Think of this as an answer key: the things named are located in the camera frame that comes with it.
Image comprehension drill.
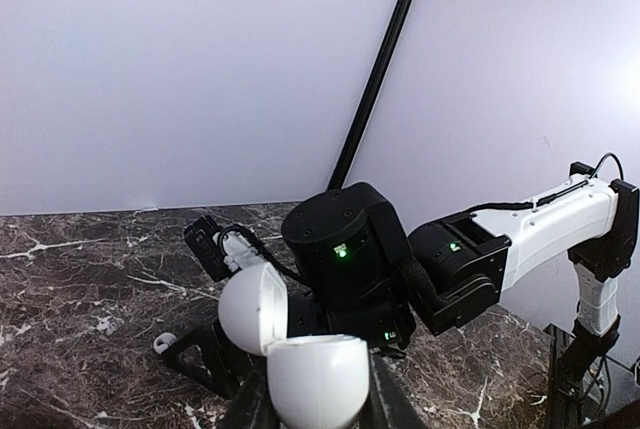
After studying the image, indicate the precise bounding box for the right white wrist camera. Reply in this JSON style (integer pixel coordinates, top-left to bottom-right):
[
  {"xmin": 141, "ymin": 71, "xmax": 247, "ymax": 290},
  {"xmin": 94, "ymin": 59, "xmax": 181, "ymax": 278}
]
[{"xmin": 183, "ymin": 215, "xmax": 266, "ymax": 282}]

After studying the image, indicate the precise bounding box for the white earbud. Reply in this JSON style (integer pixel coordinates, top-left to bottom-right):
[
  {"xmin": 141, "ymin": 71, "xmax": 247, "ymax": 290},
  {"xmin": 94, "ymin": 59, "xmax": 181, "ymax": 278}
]
[{"xmin": 152, "ymin": 332, "xmax": 177, "ymax": 355}]

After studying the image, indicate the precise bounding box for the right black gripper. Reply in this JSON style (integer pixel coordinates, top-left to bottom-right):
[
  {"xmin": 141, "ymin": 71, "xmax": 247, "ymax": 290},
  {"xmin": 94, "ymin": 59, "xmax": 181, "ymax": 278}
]
[{"xmin": 162, "ymin": 291, "xmax": 415, "ymax": 399}]

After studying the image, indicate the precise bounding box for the right black frame post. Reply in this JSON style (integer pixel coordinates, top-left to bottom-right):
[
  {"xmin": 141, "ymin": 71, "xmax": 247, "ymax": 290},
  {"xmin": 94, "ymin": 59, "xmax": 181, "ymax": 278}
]
[{"xmin": 326, "ymin": 0, "xmax": 413, "ymax": 190}]

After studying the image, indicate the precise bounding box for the white oval charging case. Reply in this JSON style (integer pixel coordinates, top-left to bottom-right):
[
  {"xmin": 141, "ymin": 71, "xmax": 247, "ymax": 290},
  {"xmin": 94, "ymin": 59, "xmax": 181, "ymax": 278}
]
[{"xmin": 218, "ymin": 263, "xmax": 370, "ymax": 428}]

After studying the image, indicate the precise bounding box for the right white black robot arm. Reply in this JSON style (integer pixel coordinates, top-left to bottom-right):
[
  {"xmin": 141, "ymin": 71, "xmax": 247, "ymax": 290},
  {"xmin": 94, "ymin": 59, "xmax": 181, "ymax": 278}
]
[{"xmin": 184, "ymin": 162, "xmax": 639, "ymax": 393}]

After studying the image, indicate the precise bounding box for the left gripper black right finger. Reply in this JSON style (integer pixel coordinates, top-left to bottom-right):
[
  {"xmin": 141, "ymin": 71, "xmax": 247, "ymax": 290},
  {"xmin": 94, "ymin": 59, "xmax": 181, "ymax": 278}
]
[{"xmin": 367, "ymin": 355, "xmax": 425, "ymax": 429}]

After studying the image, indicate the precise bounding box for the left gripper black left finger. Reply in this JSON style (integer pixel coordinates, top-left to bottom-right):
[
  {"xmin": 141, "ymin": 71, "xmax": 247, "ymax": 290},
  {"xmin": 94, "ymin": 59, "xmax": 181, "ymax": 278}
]
[{"xmin": 227, "ymin": 368, "xmax": 280, "ymax": 429}]

